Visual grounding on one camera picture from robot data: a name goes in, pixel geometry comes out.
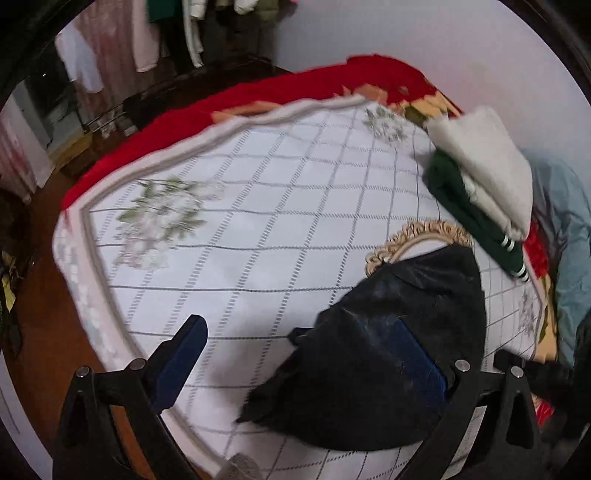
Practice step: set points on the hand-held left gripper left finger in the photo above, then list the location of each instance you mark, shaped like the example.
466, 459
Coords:
178, 364

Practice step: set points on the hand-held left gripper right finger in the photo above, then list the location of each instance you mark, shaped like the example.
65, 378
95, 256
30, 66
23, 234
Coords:
418, 360

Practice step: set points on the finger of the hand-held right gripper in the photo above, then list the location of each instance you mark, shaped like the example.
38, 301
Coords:
531, 369

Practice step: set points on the black leather jacket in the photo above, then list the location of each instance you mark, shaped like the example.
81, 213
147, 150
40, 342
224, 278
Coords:
369, 364

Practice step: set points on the black metal clothes rack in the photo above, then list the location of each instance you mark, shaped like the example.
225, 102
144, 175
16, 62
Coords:
184, 87

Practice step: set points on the light blue quilt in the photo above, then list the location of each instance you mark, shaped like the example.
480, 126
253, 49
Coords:
568, 230

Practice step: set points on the green folded striped-cuff garment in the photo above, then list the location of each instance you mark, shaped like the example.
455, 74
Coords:
466, 207

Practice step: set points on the white lattice-print sheet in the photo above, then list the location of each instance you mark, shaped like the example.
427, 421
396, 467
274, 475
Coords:
258, 221

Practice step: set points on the white folded fleece sweater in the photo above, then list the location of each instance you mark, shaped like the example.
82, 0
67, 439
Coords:
485, 161

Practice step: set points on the red floral blanket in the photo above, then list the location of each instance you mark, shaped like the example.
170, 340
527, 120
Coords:
184, 124

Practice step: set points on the white hanging shirt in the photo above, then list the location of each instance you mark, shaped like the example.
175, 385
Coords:
78, 60

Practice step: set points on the pale pink cloth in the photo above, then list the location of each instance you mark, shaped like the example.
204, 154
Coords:
138, 41

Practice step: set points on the white puffer jacket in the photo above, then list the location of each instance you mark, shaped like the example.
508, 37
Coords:
194, 32

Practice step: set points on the green coat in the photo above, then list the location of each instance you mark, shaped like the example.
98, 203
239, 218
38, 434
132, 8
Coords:
161, 8

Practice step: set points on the olive puffer vest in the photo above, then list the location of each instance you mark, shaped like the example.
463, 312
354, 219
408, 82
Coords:
267, 9

